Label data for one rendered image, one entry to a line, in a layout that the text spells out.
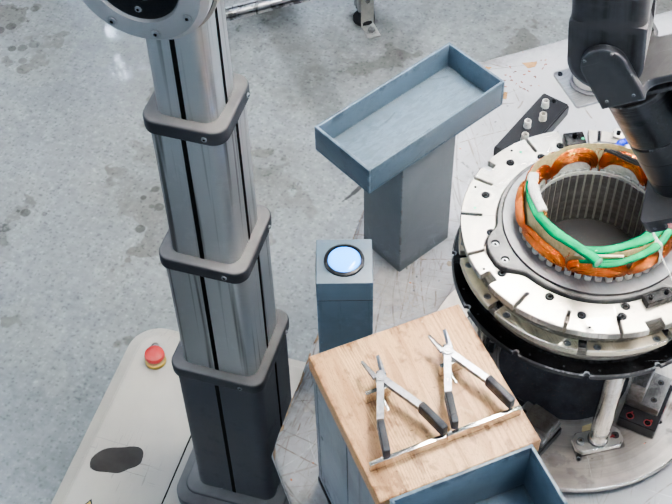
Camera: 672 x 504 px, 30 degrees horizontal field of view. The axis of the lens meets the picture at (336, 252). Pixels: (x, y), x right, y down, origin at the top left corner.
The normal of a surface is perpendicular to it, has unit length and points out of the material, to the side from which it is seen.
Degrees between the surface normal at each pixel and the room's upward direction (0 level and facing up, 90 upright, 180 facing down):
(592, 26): 90
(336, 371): 0
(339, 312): 90
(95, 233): 0
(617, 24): 90
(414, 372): 0
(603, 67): 90
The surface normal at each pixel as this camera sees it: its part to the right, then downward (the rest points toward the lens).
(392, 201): -0.76, 0.51
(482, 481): 0.39, 0.71
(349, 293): 0.00, 0.77
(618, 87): -0.29, 0.75
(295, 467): -0.02, -0.63
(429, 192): 0.66, 0.58
